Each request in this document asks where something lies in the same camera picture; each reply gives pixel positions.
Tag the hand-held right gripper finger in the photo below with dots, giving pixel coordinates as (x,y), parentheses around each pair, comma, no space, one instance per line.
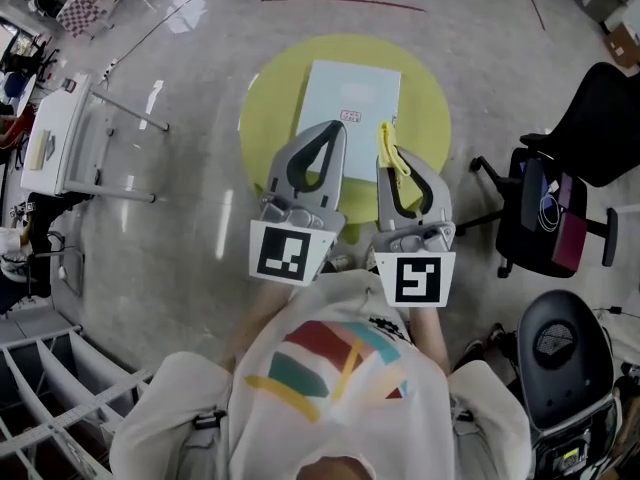
(384,203)
(440,198)

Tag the yellow cloth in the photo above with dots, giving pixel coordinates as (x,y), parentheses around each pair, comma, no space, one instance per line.
(387,148)

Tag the beige foam block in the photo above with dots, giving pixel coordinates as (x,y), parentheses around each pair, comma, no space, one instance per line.
(37,150)

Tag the person's white printed t-shirt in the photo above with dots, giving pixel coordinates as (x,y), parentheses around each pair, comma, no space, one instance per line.
(350,418)

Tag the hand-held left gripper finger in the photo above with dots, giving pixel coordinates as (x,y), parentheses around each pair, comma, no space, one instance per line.
(340,168)
(285,158)

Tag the person's left shoe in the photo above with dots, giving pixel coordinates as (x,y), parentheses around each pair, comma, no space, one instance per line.
(340,262)

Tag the person's left forearm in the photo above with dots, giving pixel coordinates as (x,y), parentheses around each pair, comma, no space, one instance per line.
(260,313)

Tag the maroon pouch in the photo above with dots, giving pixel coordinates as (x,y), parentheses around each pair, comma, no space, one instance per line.
(570,228)

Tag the long black case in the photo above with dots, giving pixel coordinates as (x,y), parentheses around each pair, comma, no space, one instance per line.
(531,195)

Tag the round yellow-green table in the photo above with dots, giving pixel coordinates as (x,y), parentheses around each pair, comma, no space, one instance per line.
(270,118)

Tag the white shelf unit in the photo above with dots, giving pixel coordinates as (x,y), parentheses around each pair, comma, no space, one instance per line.
(50,408)

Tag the person's right shoe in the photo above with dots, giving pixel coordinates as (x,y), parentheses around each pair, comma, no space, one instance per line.
(371,260)

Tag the red checkered table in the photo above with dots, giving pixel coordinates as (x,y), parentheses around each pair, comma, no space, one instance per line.
(90,3)

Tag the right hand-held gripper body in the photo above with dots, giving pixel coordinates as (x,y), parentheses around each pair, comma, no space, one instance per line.
(415,278)

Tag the cardboard box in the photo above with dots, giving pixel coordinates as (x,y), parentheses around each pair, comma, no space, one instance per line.
(622,43)

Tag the white power strip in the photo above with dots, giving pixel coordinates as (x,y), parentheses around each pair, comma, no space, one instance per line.
(109,68)

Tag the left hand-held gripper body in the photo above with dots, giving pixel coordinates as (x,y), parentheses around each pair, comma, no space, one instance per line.
(285,258)

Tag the white desk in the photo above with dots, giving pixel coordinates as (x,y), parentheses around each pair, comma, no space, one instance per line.
(55,133)

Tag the person's right forearm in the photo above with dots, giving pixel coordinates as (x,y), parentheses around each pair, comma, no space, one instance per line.
(430,333)

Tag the black mesh-back office chair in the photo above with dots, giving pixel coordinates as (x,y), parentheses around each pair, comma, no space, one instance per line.
(565,368)

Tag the person's shoe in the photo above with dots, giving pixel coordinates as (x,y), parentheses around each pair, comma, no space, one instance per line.
(371,260)
(340,262)

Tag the light blue package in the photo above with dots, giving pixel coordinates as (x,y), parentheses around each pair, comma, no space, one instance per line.
(360,98)

